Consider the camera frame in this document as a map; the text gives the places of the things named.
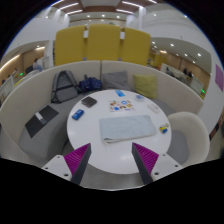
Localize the light blue towel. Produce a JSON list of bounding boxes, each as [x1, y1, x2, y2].
[[98, 114, 158, 145]]

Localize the navy blue patterned bag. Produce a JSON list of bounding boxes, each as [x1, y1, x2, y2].
[[78, 74, 103, 94]]

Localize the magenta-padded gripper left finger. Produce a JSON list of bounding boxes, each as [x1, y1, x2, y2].
[[41, 142, 92, 186]]

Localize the grey cushion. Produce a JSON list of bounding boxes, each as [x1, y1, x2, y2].
[[100, 70, 132, 92]]

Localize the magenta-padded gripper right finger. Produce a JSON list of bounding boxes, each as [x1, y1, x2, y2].
[[131, 142, 184, 185]]

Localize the yellow upholstered panel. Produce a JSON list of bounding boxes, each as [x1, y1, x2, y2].
[[54, 25, 87, 67], [86, 23, 122, 62], [120, 27, 152, 67]]

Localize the dark brown wallet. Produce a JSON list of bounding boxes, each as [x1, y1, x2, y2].
[[80, 95, 98, 109]]

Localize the grey backpack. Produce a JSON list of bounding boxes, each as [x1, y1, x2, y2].
[[50, 70, 81, 104]]

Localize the colourful sticker sheet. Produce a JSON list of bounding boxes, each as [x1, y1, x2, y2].
[[108, 99, 135, 113]]

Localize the person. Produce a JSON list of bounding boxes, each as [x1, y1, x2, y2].
[[32, 58, 44, 73]]

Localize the ceiling lights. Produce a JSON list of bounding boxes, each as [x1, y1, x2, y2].
[[51, 0, 158, 16]]

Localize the small yellow blue toy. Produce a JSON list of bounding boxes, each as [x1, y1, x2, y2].
[[158, 123, 170, 135]]

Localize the white armchair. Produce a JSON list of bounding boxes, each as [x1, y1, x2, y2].
[[166, 111, 211, 168]]

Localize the small blue box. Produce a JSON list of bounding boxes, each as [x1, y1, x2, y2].
[[71, 108, 85, 121]]

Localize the flat white box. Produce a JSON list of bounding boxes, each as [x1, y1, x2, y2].
[[147, 103, 161, 114]]

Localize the curved white sofa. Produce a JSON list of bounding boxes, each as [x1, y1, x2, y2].
[[0, 59, 205, 168]]

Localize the yellow-green cushion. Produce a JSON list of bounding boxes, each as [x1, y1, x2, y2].
[[133, 73, 158, 100]]

